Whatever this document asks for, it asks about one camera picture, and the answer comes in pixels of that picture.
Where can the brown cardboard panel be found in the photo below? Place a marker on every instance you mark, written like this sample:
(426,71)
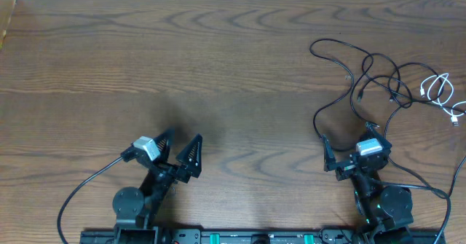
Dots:
(6,9)

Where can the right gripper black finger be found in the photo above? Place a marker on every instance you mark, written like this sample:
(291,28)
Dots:
(329,158)
(371,133)

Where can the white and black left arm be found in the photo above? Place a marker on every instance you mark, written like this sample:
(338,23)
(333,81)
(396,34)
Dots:
(136,207)

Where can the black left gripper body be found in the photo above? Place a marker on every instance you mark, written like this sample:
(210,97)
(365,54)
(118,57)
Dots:
(169,175)

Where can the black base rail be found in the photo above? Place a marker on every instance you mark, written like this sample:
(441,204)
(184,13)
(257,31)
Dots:
(196,236)

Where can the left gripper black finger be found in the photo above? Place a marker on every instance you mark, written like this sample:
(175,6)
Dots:
(190,157)
(164,142)

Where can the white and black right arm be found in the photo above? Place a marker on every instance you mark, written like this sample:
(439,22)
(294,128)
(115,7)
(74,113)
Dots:
(387,209)

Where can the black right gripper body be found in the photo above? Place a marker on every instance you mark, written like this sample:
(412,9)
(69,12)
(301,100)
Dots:
(346,172)

